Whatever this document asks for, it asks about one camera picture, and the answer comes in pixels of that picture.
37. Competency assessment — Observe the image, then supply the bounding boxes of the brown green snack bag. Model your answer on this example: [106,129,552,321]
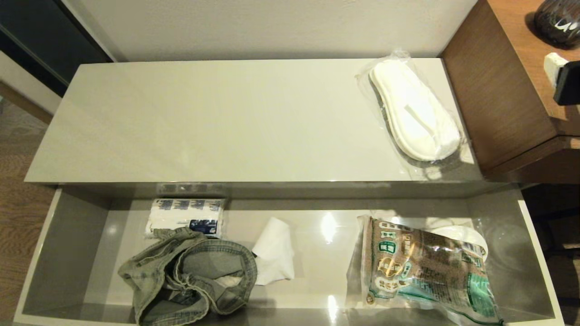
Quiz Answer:
[347,215,506,326]

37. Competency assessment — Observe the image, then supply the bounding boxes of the white slippers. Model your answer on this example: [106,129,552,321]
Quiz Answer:
[356,50,472,182]

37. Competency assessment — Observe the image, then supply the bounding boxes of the crumpled faded denim jeans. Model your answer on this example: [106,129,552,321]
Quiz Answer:
[118,226,258,326]

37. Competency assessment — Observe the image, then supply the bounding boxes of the wooden skirting board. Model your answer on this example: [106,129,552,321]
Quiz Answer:
[0,81,55,125]

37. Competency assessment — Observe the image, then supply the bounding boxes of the white tissue pack blue print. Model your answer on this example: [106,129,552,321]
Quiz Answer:
[145,198,227,239]

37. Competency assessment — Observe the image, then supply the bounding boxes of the dark glass vase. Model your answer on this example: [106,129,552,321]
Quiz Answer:
[534,0,580,49]

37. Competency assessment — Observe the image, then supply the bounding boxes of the brown wooden desk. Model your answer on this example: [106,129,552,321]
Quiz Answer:
[440,0,580,184]

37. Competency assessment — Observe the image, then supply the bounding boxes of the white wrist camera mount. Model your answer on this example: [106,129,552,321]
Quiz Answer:
[544,52,570,87]

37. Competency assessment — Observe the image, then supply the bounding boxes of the glossy white low cabinet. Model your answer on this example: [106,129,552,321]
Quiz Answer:
[25,59,517,200]

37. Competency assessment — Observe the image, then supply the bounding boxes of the white bowl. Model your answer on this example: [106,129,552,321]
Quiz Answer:
[426,225,489,263]

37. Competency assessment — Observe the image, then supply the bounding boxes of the dark door panel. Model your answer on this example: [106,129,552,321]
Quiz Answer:
[0,0,114,98]

